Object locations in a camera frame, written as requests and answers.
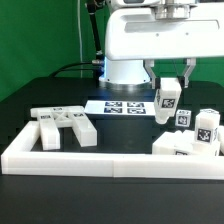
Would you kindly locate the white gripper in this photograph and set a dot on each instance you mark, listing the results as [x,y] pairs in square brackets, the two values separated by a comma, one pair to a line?
[135,34]

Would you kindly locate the white chair seat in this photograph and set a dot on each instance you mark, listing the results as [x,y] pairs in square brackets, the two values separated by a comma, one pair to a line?
[183,143]

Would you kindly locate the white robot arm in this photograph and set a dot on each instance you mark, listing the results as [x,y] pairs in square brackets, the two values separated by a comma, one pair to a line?
[131,73]

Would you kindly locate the white tagged cube left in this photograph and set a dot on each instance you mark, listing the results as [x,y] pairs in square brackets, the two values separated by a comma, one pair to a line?
[183,118]

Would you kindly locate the white tagged cube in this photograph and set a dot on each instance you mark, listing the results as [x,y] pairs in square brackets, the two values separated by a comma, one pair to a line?
[209,110]
[183,118]

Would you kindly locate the white tagged cube right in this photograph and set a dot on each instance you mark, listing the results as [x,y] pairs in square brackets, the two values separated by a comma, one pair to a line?
[209,110]

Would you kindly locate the white part at right edge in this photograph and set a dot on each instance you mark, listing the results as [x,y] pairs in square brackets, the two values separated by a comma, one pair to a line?
[221,137]

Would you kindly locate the white marker sheet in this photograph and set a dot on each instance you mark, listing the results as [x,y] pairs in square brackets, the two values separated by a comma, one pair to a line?
[126,108]

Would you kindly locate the white chair back frame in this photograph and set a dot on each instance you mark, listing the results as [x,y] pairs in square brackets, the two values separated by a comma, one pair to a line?
[51,119]

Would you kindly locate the white U-shaped boundary frame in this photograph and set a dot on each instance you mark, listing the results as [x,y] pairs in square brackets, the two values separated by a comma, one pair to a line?
[19,158]

